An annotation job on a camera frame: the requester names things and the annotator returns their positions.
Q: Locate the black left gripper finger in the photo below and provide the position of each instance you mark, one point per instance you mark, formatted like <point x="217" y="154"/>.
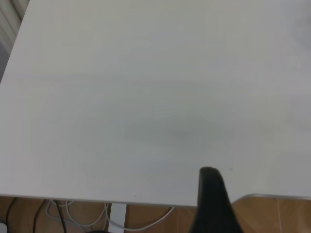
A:
<point x="211" y="206"/>

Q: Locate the white table leg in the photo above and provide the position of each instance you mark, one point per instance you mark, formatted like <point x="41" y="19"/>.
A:
<point x="117" y="218"/>

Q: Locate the grey ribbed panel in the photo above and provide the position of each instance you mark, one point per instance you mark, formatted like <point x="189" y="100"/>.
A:
<point x="7" y="29"/>

